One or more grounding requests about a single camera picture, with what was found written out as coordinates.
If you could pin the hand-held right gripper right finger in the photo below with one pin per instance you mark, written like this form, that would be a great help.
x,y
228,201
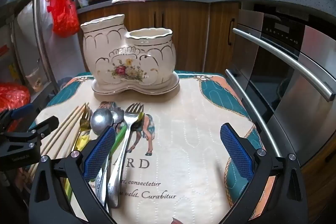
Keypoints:
x,y
236,150

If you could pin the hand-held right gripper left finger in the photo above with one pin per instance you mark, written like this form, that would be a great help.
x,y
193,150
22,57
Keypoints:
x,y
101,148

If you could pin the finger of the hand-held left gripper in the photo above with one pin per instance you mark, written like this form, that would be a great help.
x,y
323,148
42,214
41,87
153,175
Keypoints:
x,y
19,111
44,127

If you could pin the bundle of wooden chopsticks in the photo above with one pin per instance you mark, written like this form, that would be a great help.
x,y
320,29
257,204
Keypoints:
x,y
65,124

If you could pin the floral ceramic utensil holder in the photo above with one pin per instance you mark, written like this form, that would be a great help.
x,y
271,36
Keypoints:
x,y
131,56

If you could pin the crumpled red plastic bag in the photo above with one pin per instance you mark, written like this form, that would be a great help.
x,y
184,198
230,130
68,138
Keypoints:
x,y
13,95

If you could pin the large steel fork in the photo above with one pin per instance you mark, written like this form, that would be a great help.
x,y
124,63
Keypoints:
x,y
126,140

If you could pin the round steel spoon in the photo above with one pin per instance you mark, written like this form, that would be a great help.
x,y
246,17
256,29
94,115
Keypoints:
x,y
101,119

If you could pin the clear plastic cup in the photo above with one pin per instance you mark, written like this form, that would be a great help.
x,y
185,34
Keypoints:
x,y
34,77

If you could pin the printed quilted table mat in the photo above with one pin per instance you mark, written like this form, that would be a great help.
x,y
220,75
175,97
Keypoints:
x,y
183,134

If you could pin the metal shelf rack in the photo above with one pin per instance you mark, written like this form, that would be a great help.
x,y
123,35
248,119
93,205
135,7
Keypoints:
x,y
43,37

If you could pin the white plastic bag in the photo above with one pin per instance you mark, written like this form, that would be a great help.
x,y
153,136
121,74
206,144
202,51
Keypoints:
x,y
31,22

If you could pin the steel built-in oven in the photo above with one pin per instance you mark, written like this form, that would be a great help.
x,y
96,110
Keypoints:
x,y
302,82

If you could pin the wooden kitchen cabinet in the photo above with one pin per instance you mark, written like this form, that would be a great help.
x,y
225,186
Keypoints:
x,y
189,35

